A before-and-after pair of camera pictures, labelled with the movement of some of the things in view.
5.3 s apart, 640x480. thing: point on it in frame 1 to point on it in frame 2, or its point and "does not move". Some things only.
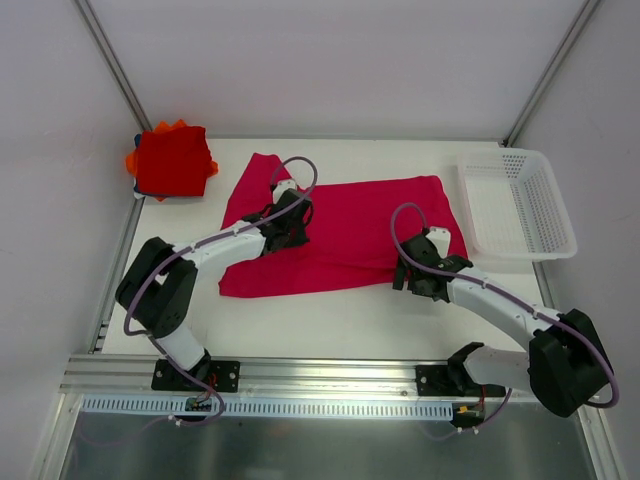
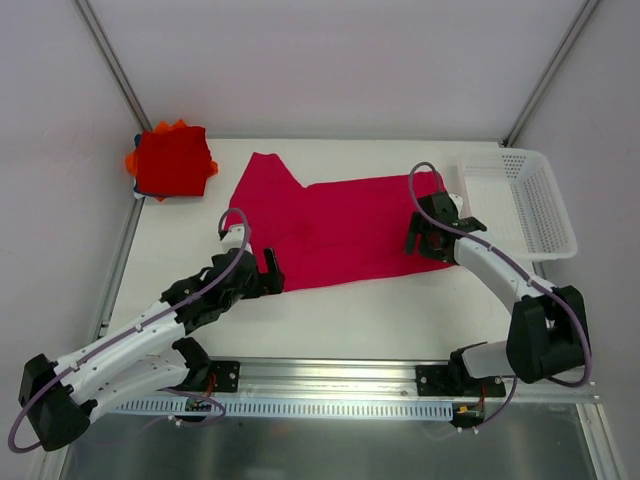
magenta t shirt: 359,229 does not move
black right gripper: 405,273 to 417,232
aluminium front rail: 270,378 does not move
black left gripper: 296,232 to 270,279
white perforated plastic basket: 514,206 does not move
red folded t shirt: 174,162 does not move
